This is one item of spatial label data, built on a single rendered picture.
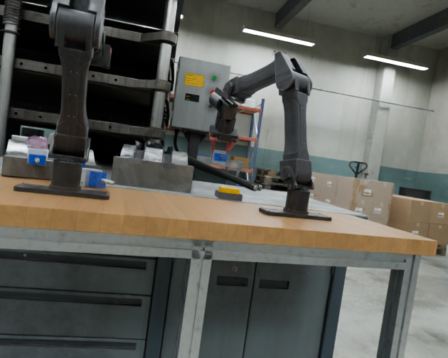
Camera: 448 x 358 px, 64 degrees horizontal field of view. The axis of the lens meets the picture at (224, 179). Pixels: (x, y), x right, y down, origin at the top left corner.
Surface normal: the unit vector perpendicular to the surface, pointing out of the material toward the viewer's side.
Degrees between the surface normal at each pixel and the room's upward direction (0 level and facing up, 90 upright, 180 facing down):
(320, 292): 90
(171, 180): 90
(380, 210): 89
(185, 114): 90
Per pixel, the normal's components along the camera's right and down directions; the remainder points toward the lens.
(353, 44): 0.19, 0.08
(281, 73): -0.77, -0.07
